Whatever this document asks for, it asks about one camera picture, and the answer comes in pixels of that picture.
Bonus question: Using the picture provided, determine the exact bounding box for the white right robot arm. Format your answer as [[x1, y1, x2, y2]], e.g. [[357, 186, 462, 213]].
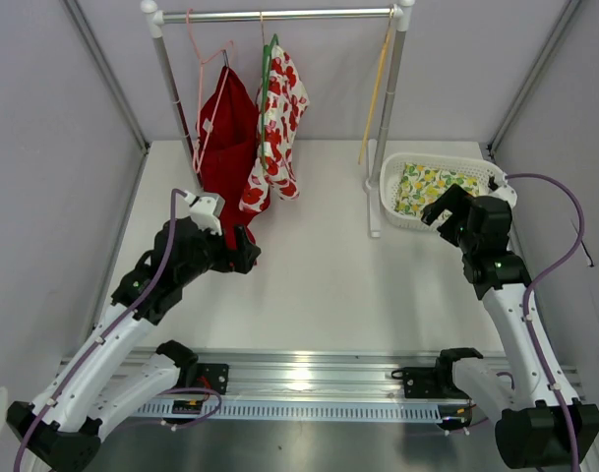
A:
[[422, 185, 599, 471]]

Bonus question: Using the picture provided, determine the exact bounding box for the red skirt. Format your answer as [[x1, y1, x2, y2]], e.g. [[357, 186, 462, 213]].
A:
[[199, 67, 258, 250]]

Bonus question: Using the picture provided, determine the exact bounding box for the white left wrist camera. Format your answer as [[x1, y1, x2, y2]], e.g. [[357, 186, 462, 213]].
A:
[[184, 192, 225, 236]]

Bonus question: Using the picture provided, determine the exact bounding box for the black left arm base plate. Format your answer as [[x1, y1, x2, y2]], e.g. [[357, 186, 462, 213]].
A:
[[176, 363, 229, 395]]

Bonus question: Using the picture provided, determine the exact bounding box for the aluminium mounting rail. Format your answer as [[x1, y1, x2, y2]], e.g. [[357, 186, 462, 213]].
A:
[[50, 346, 586, 407]]

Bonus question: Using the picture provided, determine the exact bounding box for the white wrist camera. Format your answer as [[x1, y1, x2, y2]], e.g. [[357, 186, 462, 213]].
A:
[[487, 176, 517, 208], [184, 192, 225, 236]]

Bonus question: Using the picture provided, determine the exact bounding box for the yellow clothes hanger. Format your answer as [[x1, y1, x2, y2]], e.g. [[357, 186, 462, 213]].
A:
[[357, 7, 394, 164]]

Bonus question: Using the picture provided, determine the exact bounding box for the white slotted cable duct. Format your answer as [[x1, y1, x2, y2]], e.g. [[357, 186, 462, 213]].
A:
[[132, 397, 465, 424]]

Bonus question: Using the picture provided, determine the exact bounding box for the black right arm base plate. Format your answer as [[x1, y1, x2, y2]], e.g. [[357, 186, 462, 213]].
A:
[[390, 367, 469, 400]]

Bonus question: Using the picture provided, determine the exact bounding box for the pink clothes hanger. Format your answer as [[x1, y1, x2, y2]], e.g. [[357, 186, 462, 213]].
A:
[[185, 8, 235, 174]]

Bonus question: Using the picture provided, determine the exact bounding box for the lemon print skirt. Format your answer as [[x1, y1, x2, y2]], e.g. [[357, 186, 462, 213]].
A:
[[393, 163, 479, 218]]

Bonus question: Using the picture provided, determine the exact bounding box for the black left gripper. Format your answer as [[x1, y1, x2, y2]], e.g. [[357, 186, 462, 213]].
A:
[[177, 220, 259, 285]]

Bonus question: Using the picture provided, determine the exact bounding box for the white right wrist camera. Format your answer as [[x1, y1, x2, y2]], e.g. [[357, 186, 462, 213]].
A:
[[487, 176, 517, 208]]

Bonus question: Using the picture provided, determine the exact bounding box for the white plastic basket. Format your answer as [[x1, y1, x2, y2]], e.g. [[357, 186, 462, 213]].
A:
[[380, 152, 509, 231]]

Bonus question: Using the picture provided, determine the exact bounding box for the white red floral garment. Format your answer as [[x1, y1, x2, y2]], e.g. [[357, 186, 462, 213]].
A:
[[239, 45, 310, 213]]

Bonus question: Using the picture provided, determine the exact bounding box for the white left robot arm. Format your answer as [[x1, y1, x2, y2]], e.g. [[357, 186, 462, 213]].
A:
[[7, 218, 261, 471]]

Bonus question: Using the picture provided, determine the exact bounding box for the white metal clothes rack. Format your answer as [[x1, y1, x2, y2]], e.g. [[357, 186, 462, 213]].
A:
[[141, 1, 415, 238]]

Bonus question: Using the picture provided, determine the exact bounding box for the green clothes hanger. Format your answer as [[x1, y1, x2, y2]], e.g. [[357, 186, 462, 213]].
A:
[[260, 33, 278, 171]]

